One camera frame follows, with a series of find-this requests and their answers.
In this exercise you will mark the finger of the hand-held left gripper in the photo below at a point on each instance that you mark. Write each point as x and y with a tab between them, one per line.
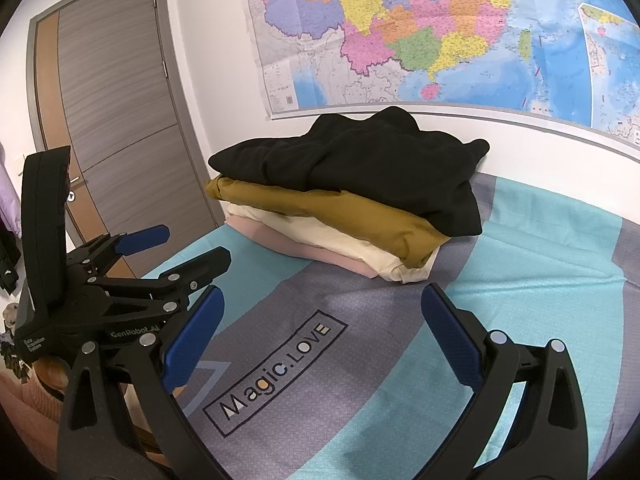
145	239
210	262

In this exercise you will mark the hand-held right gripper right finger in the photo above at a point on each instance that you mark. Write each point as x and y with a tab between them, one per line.
450	332

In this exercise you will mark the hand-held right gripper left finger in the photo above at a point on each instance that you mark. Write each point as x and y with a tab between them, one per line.
197	332

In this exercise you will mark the black garment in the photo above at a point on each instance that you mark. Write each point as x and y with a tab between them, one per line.
375	170

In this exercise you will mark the person's left forearm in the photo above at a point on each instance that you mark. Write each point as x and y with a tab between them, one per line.
25	410

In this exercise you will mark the person's left hand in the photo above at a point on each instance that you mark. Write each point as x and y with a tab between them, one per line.
52	375

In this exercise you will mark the dark hanging garment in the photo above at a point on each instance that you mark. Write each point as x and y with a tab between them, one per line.
7	260

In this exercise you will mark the purple hanging garment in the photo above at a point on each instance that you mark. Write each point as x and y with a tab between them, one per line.
7	190

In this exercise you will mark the printed teal grey bed sheet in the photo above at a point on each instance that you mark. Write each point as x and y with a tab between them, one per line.
400	360

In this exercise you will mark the pink garment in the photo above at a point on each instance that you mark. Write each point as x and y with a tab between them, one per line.
280	246

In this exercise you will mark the cream garment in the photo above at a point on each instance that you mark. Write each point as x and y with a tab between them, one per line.
320	235

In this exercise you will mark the mustard yellow garment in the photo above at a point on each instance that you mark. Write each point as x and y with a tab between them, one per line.
350	215

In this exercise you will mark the grey wooden door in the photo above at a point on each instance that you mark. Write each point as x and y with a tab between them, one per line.
125	85

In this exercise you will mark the colourful wall map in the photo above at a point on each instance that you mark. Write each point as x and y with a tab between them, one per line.
400	35

